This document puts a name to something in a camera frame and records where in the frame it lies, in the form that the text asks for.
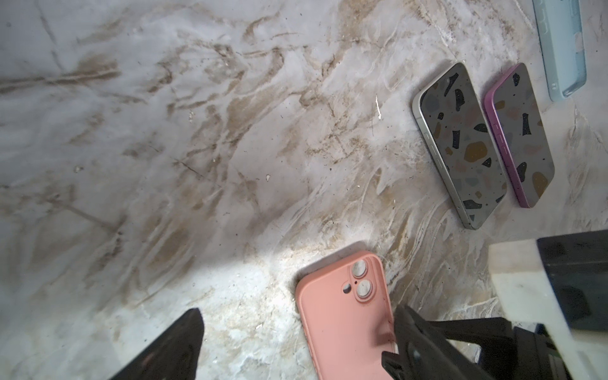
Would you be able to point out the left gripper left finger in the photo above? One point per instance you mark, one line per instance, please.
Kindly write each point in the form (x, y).
(173, 355)

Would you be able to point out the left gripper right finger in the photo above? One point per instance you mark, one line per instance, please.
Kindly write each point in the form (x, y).
(423, 353)

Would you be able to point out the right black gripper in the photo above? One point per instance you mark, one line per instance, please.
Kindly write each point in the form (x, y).
(508, 352)

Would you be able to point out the pink phone case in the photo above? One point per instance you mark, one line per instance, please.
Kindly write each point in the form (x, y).
(347, 318)

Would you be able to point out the light blue phone case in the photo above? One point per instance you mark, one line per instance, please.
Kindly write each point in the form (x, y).
(561, 38)

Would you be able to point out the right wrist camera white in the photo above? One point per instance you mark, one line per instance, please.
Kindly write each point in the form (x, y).
(559, 282)

